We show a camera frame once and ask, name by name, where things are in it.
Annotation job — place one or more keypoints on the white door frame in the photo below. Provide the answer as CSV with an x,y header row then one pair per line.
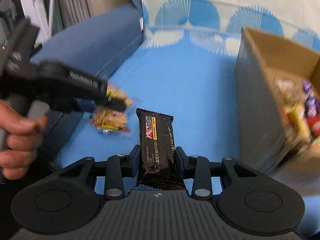
x,y
35,10

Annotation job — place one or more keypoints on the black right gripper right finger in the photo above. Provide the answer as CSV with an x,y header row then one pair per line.
x,y
201,170

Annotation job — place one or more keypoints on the clear bag of crackers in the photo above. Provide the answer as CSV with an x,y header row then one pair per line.
x,y
107,120

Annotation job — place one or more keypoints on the clear bag green grain cake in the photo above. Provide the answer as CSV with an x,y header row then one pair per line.
x,y
289,93

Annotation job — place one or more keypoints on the brown cardboard box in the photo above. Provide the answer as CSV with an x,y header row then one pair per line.
x,y
268,141

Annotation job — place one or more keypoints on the person's left hand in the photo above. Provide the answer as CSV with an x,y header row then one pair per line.
x,y
25,136

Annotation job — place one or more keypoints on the blue fan pattern cloth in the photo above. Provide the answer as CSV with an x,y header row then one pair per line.
x,y
186,68

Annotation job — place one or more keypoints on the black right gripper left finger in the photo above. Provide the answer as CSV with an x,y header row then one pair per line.
x,y
115,169

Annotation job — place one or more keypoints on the small red snack packet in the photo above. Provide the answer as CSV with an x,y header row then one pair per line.
x,y
314,125

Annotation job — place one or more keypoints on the purple biscuit packet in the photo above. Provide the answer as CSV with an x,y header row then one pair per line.
x,y
311,102

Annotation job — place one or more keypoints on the blue fabric sofa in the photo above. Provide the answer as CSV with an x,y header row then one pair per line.
x,y
98,46

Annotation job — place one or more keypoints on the yellow biscuit packet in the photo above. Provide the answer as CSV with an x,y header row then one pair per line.
x,y
298,121

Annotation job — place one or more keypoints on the black chocolate bar wrapper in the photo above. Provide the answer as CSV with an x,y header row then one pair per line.
x,y
157,169

